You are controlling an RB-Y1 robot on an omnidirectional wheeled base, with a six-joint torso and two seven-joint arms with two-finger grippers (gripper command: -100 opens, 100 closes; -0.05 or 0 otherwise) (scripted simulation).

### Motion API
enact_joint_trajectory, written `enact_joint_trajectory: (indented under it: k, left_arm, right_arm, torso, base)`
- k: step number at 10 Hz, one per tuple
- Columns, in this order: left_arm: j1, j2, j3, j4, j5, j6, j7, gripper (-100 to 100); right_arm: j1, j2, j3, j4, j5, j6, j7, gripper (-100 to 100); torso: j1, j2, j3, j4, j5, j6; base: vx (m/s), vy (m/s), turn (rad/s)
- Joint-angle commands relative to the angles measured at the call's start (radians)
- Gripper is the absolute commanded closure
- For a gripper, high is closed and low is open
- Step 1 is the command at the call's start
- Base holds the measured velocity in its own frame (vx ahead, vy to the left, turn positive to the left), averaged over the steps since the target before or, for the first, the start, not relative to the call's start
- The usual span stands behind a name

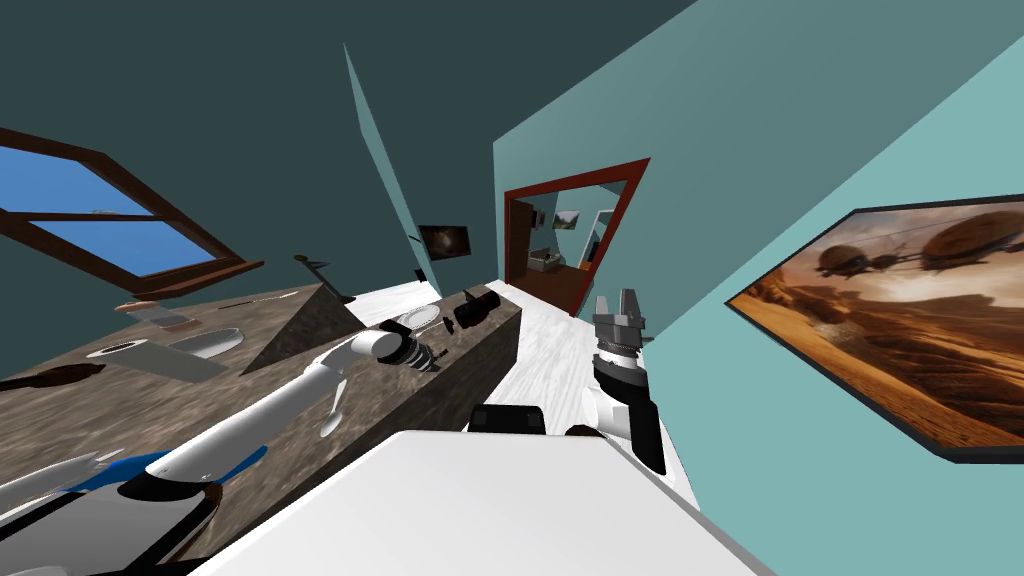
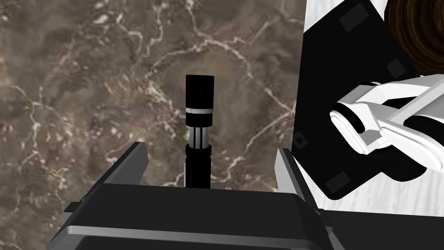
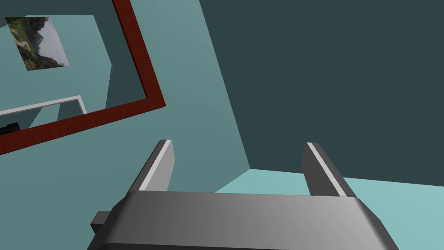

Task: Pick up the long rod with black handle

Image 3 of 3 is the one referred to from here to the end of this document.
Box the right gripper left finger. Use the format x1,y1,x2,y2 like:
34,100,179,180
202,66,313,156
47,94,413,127
127,139,176,194

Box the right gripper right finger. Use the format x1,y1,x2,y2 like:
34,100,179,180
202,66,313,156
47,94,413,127
301,142,357,198

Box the landscape picture on wall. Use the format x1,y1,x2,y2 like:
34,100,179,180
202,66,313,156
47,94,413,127
5,16,70,72

